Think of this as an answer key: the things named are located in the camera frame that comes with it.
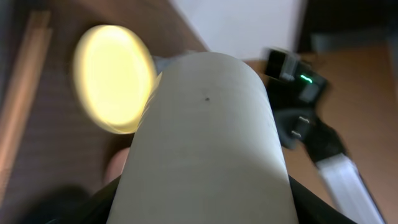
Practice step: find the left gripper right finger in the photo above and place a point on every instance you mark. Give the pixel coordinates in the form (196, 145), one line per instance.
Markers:
(313, 210)

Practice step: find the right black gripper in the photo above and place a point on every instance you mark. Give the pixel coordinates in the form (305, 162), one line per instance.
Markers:
(294, 89)

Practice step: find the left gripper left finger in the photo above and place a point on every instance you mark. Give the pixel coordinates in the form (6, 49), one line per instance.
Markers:
(91, 210)

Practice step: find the white cup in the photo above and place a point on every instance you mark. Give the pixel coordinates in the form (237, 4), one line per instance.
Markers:
(206, 151)

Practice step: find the pink bowl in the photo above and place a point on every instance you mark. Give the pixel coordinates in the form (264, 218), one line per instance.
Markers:
(115, 166)

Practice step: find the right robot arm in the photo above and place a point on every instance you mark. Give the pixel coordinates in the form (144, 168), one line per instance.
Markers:
(338, 172)

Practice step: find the dark brown serving tray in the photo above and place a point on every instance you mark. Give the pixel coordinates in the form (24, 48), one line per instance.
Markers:
(62, 151)

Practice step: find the yellow round plate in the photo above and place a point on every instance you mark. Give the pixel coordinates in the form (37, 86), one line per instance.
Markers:
(113, 74)

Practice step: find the wooden chopstick left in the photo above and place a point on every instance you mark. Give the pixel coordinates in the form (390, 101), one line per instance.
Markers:
(22, 88)

